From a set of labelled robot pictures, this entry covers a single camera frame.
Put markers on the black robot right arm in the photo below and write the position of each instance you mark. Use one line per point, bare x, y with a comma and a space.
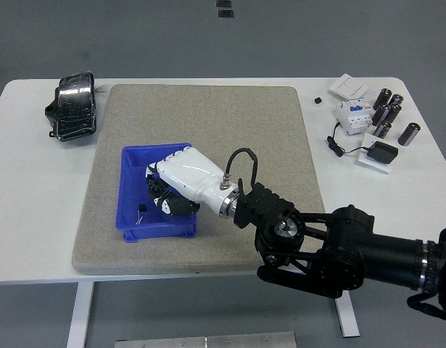
353, 250

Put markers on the blue plastic box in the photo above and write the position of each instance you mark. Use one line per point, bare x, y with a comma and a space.
130, 195

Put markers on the black bevel gear nut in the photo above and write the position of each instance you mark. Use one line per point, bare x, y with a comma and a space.
156, 186

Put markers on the dark cylindrical capacitor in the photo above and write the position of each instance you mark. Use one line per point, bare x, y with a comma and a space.
408, 134
383, 98
394, 113
380, 114
396, 99
382, 129

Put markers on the white wall switch panel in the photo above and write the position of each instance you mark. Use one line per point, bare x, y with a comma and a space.
349, 86

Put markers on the white circuit breaker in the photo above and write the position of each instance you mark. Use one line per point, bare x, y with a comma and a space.
353, 116

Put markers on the white square plate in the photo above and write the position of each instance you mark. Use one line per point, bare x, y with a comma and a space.
367, 162

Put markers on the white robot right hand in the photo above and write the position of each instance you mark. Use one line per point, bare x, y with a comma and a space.
190, 170

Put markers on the grey-brown mat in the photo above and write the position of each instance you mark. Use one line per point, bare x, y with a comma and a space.
208, 116

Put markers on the black power adapter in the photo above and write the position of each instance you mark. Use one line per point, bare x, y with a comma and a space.
382, 153

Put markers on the small black part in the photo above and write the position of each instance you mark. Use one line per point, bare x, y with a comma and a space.
142, 208

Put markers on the black floor marker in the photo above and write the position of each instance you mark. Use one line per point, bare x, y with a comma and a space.
223, 3
226, 14

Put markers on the black device wrapped in film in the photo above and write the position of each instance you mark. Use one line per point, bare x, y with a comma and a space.
75, 108

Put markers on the white table leg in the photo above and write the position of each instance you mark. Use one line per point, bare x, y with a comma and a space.
79, 315
347, 320

